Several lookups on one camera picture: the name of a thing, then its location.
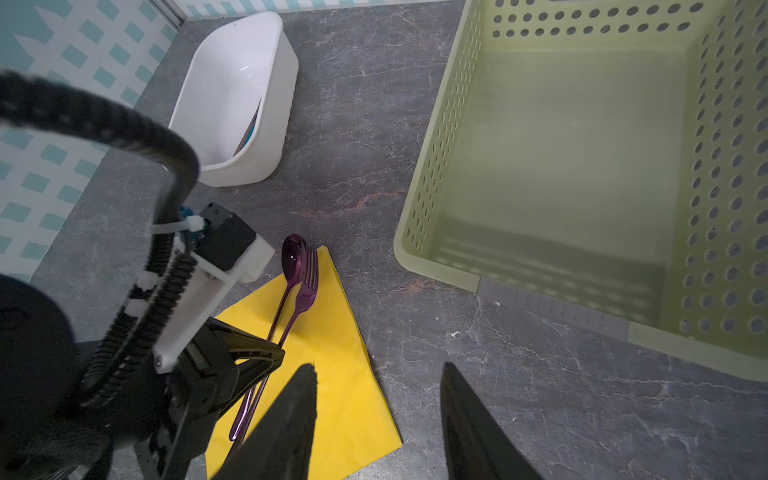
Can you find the purple metal fork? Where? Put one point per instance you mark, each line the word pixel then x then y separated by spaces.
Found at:
pixel 303 303

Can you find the purple metal spoon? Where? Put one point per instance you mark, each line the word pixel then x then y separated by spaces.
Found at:
pixel 294 260

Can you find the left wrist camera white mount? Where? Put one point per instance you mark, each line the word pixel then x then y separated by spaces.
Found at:
pixel 227 252

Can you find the yellow paper napkin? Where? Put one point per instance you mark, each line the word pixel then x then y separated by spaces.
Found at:
pixel 354 425

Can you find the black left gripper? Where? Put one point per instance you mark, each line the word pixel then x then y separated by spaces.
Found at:
pixel 221 361

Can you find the green perforated plastic basket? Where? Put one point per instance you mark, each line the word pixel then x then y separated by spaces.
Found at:
pixel 604 164

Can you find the white plastic tub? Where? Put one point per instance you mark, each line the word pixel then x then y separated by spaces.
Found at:
pixel 238 64

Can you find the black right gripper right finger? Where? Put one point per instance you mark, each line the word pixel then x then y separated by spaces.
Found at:
pixel 475 445

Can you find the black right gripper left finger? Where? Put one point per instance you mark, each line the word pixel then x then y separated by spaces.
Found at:
pixel 281 444

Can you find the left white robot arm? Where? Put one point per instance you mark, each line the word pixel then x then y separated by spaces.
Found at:
pixel 45 433

